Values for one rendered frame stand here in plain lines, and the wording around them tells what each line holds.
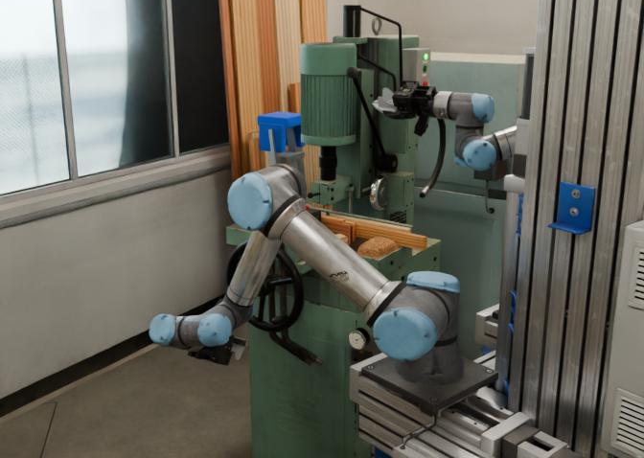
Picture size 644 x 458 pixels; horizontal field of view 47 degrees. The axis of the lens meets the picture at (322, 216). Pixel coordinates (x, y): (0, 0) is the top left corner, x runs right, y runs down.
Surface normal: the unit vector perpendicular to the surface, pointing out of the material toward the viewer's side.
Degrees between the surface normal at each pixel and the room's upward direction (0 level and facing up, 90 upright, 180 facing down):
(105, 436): 0
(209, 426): 0
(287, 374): 90
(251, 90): 87
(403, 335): 94
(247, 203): 85
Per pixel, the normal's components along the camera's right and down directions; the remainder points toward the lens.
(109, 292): 0.83, 0.15
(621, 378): -0.76, 0.18
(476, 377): 0.00, -0.96
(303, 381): -0.57, 0.22
